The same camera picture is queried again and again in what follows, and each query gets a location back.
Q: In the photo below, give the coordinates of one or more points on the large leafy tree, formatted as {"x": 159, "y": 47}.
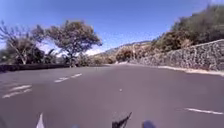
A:
{"x": 75, "y": 36}

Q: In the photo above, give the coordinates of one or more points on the distant dry hill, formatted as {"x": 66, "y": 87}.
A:
{"x": 123, "y": 51}

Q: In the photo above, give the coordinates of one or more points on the pale kerb strip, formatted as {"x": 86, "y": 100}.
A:
{"x": 196, "y": 70}

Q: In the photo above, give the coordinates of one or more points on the sparse bare tree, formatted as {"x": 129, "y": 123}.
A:
{"x": 20, "y": 45}

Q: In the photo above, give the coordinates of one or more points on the bushy hillside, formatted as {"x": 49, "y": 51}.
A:
{"x": 196, "y": 28}

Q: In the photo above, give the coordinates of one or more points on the low dark wall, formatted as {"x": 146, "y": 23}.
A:
{"x": 30, "y": 66}

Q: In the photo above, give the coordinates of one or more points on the robot's own part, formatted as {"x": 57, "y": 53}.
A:
{"x": 148, "y": 124}
{"x": 75, "y": 126}

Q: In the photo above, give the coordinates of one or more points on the grey asphalt road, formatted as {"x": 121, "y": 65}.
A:
{"x": 133, "y": 93}

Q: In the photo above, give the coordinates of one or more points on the grey stone wall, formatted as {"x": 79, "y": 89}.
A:
{"x": 196, "y": 56}

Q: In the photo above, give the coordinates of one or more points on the pole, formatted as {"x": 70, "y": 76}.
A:
{"x": 133, "y": 55}

